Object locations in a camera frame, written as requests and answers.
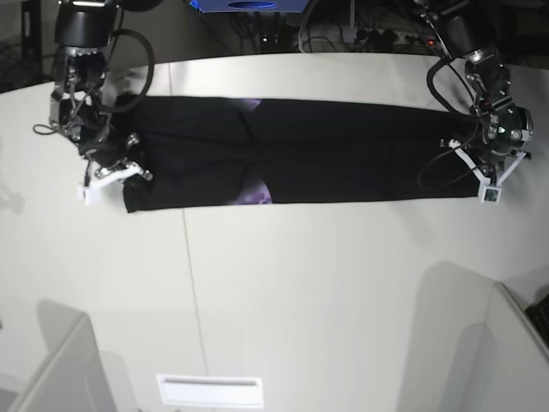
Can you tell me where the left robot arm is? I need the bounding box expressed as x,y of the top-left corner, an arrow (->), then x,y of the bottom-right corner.
417,1 -> 534,188

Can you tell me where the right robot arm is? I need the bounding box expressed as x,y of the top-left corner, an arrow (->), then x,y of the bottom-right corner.
49,1 -> 158,189

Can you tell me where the black keyboard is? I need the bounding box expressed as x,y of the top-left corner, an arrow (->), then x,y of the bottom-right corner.
526,297 -> 549,344

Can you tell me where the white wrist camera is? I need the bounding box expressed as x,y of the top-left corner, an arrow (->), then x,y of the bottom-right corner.
478,183 -> 502,204
76,185 -> 103,206

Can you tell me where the right white partition panel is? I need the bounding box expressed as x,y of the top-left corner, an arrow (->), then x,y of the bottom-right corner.
439,283 -> 548,411

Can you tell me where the blue computer case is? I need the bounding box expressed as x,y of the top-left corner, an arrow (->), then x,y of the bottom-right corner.
188,0 -> 310,13

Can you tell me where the white partition panel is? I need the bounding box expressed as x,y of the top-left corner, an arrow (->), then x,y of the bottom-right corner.
1,300 -> 139,411
439,283 -> 548,411

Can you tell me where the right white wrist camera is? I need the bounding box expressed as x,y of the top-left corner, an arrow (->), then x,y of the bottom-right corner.
76,185 -> 103,206

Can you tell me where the left white partition panel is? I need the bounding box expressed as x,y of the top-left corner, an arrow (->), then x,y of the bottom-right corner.
1,300 -> 139,411

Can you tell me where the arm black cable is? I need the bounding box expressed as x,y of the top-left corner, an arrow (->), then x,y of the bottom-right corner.
418,55 -> 486,192
98,27 -> 156,113

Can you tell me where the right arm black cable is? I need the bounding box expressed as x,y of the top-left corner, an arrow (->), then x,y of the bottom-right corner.
98,27 -> 156,113

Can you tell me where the black T-shirt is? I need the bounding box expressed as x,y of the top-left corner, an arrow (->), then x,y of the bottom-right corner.
112,96 -> 479,212

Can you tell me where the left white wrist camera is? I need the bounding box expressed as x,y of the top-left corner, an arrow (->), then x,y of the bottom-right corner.
478,183 -> 502,204

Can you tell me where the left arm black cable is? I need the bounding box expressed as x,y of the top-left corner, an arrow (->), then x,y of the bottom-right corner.
418,55 -> 486,192

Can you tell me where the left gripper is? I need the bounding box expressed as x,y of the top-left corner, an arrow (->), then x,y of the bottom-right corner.
440,139 -> 532,187

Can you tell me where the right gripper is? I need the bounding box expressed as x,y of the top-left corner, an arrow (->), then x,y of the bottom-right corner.
79,133 -> 154,189

